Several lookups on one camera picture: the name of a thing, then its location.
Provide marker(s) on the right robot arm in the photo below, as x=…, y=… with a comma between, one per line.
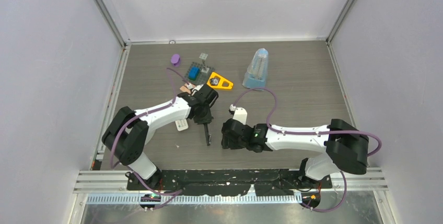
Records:
x=339, y=145

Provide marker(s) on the yellow triangular toy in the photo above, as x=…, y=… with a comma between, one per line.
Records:
x=218, y=82

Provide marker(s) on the purple cap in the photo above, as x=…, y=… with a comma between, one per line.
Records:
x=175, y=60

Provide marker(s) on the blue building brick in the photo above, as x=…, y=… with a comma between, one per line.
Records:
x=193, y=73

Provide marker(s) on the grey building brick plate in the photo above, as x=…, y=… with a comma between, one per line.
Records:
x=202, y=77

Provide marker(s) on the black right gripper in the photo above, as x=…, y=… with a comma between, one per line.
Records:
x=227, y=143

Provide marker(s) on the grey brick post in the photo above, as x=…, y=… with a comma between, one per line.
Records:
x=205, y=68

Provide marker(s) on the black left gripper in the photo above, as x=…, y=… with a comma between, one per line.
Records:
x=207, y=119

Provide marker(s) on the white remote control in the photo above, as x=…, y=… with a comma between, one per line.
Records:
x=181, y=125

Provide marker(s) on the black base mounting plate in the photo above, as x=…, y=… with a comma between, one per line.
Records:
x=228, y=182

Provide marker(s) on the blue translucent metronome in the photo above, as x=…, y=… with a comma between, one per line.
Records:
x=256, y=74

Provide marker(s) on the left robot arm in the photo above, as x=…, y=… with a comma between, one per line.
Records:
x=130, y=130

